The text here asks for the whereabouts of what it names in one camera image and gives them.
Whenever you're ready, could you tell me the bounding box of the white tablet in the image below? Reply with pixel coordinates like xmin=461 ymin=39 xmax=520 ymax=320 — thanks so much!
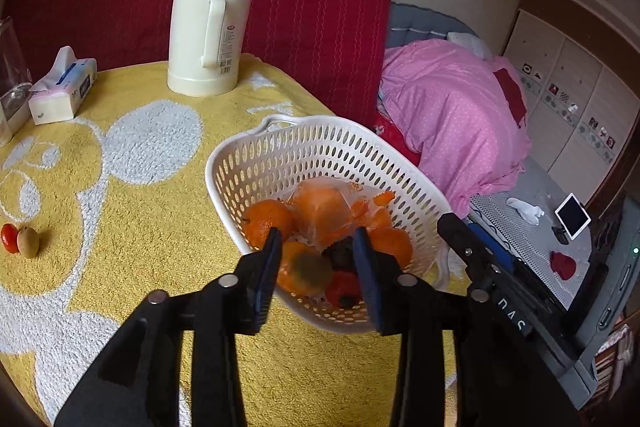
xmin=554 ymin=193 xmax=591 ymax=241

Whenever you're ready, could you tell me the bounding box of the cream thermos flask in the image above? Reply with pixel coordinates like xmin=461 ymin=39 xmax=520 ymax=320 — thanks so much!
xmin=167 ymin=0 xmax=252 ymax=96

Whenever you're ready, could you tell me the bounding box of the glass kettle pink handle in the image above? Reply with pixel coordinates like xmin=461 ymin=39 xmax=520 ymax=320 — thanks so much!
xmin=0 ymin=17 xmax=32 ymax=147

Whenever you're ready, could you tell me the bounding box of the grey bed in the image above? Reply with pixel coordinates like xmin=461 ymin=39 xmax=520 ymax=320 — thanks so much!
xmin=386 ymin=3 xmax=592 ymax=310

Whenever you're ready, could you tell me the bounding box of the white pillow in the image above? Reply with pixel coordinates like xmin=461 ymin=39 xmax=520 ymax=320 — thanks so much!
xmin=446 ymin=31 xmax=494 ymax=61

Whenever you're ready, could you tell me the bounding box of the tissue pack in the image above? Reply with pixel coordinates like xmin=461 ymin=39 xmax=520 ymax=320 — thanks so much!
xmin=28 ymin=46 xmax=98 ymax=126

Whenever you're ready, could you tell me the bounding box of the pink duvet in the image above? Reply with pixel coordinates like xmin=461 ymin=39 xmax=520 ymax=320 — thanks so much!
xmin=378 ymin=39 xmax=530 ymax=218

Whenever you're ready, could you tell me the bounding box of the lone orange mandarin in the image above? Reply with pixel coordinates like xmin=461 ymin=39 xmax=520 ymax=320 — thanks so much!
xmin=369 ymin=228 xmax=413 ymax=269

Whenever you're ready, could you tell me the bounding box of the pile mandarin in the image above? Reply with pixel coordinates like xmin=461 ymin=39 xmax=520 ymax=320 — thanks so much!
xmin=277 ymin=241 xmax=333 ymax=297
xmin=241 ymin=199 xmax=295 ymax=249

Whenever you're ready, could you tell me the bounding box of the yellow white towel tablecloth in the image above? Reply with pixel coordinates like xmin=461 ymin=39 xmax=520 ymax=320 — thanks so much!
xmin=0 ymin=52 xmax=461 ymax=427

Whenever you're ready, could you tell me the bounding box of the red tomato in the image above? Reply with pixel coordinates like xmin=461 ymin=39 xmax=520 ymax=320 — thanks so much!
xmin=0 ymin=222 xmax=18 ymax=254
xmin=324 ymin=271 xmax=362 ymax=309

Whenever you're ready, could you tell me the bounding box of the white plastic basket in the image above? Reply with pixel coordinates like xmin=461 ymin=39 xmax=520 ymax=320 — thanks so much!
xmin=204 ymin=112 xmax=454 ymax=335

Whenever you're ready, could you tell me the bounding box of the white sock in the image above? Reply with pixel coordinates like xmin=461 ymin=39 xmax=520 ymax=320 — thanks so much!
xmin=506 ymin=197 xmax=544 ymax=227

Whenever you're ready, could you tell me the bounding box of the orange plastic snack bag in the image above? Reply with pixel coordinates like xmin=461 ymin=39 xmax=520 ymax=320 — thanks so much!
xmin=288 ymin=176 xmax=396 ymax=251

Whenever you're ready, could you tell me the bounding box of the red garment on duvet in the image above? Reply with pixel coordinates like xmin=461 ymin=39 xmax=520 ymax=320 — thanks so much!
xmin=494 ymin=68 xmax=527 ymax=128

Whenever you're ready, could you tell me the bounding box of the white wardrobe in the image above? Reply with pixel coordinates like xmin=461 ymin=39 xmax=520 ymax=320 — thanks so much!
xmin=503 ymin=0 xmax=639 ymax=215

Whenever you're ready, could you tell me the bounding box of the red cloth on bed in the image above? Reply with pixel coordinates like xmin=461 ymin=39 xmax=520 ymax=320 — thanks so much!
xmin=549 ymin=251 xmax=577 ymax=281

